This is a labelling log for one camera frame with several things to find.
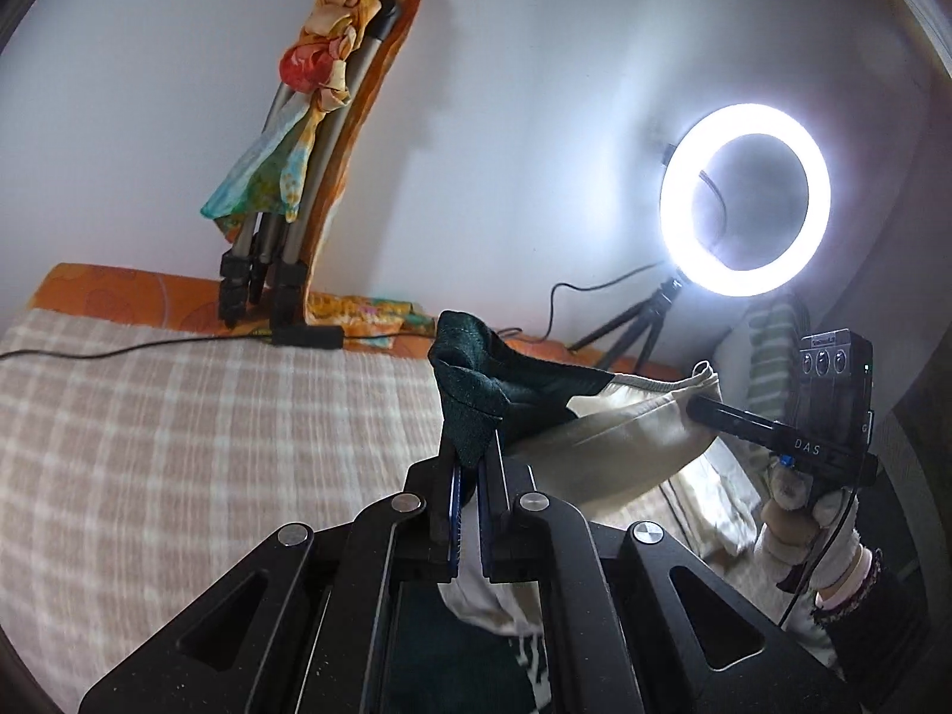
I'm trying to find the folded grey tripod stand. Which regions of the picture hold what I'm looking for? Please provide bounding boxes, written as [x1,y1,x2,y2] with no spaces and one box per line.
[202,0,402,327]

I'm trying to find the green striped pillow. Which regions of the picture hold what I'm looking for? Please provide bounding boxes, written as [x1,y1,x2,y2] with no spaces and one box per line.
[744,292,810,421]

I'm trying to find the green and white patterned cloth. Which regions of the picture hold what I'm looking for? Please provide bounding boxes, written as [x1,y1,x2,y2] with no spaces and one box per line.
[386,311,721,712]

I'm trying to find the beige checkered bed cover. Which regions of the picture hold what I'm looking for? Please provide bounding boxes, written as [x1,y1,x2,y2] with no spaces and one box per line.
[2,309,442,712]

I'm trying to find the cream folded pillowcase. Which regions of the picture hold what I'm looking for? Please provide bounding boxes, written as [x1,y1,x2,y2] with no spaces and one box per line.
[662,439,760,559]

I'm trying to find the small black tripod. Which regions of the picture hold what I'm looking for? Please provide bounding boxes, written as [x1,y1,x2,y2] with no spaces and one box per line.
[568,274,686,374]

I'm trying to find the white ring light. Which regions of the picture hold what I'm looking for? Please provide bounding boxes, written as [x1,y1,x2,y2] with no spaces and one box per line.
[658,104,832,298]

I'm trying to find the black power cable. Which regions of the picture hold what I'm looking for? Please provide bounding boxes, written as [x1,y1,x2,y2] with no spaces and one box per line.
[0,258,672,363]

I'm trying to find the gloved right hand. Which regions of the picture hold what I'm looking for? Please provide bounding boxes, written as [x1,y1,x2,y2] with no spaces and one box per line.
[753,464,873,611]

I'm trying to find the orange floral scarf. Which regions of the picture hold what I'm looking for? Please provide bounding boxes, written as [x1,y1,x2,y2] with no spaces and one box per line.
[202,0,433,348]

